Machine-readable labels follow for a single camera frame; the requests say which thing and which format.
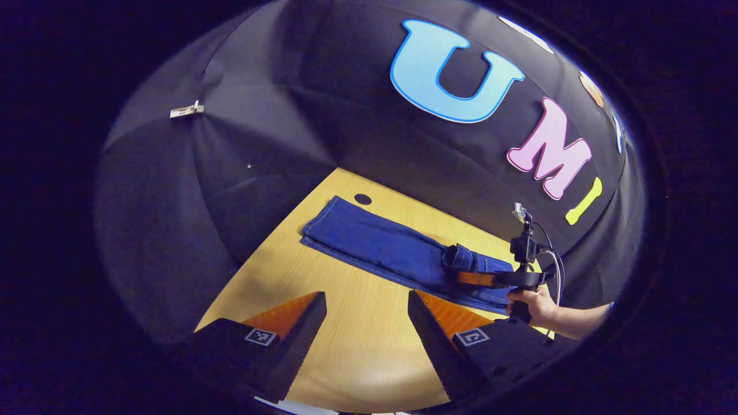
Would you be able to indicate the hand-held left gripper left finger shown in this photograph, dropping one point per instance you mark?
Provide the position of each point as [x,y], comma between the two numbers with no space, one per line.
[302,340]

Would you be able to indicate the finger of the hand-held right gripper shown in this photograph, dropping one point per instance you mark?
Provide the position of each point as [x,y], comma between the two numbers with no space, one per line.
[475,279]

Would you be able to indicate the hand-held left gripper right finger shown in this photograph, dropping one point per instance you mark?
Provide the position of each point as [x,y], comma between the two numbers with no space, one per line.
[429,340]

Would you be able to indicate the blue denim jeans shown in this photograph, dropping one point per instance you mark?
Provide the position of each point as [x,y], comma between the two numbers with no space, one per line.
[380,242]

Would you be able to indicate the black backdrop cloth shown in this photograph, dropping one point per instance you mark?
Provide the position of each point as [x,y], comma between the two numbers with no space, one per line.
[259,86]

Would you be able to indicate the silver metal clip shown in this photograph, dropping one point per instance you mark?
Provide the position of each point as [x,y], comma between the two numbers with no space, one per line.
[186,109]

